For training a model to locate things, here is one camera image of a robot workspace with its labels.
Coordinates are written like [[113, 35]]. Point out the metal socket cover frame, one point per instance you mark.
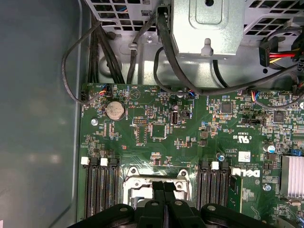
[[142, 185]]

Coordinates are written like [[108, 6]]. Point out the internal USB port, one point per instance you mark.
[[174, 118]]

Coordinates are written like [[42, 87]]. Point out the black and silver PC case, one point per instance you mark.
[[35, 95]]

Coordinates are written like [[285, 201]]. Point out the green motherboard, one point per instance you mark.
[[206, 152]]

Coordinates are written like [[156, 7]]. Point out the RAM slot white latch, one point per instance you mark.
[[212, 190], [104, 187], [86, 187]]

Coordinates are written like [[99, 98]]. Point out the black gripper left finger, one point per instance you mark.
[[149, 216]]

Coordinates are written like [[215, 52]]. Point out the round coin cell battery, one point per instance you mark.
[[115, 110]]

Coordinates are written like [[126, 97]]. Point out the RAM slot black latch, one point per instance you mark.
[[95, 187], [114, 187], [222, 190], [202, 190]]

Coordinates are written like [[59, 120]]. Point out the silver chipset heatsink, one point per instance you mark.
[[293, 175]]

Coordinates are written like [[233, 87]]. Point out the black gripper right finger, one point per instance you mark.
[[180, 216]]

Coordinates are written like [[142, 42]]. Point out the installed green RAM stick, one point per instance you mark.
[[235, 187]]

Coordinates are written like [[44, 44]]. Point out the thin metal locking lever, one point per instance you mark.
[[190, 190]]

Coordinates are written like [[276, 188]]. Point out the silver drive cage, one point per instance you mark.
[[209, 28]]

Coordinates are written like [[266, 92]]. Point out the CPU socket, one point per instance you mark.
[[133, 171]]

